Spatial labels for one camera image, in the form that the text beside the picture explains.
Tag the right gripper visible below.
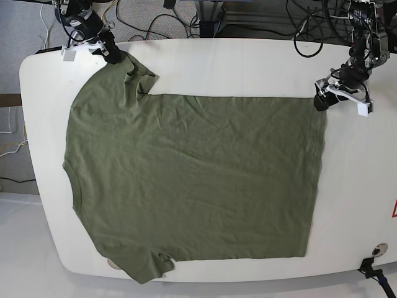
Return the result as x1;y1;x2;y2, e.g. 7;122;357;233
61;27;122;64

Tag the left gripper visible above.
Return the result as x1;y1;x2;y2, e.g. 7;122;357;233
313;64;373;117

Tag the olive green T-shirt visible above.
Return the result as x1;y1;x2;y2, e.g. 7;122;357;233
63;53;327;284

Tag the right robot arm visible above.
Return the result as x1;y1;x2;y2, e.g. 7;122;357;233
52;0;122;65

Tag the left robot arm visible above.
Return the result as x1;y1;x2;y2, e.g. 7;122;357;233
314;1;396;117

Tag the right table grommet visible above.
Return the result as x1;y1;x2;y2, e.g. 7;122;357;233
372;243;388;258

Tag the table grommet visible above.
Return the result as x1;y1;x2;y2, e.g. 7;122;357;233
372;243;388;258
107;259;120;270

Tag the left table grommet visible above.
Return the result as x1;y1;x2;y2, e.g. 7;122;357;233
107;259;120;270

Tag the yellow cable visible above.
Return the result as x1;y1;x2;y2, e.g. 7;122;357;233
102;0;117;22

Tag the white cable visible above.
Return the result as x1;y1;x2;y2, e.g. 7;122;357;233
38;3;52;50

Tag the black clamp with cable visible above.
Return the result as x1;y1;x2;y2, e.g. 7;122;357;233
357;257;396;298

